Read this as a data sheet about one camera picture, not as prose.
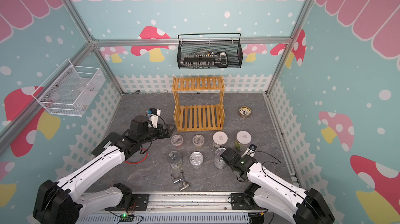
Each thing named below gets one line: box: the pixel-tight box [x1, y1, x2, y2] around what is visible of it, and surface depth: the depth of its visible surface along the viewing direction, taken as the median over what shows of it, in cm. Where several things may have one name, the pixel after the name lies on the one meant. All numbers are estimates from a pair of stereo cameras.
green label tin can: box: [166, 150, 183, 171], surface depth 83 cm
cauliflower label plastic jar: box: [234, 130, 253, 152], surface depth 89 cm
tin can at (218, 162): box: [213, 147, 227, 170], surface depth 81 cm
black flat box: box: [91, 131, 123, 157], surface depth 94 cm
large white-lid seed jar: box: [212, 130, 229, 149], surface depth 87 cm
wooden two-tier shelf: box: [171, 75, 226, 133], surface depth 102 cm
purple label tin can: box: [189, 151, 204, 169], surface depth 84 cm
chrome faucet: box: [172, 170, 191, 192], surface depth 80 cm
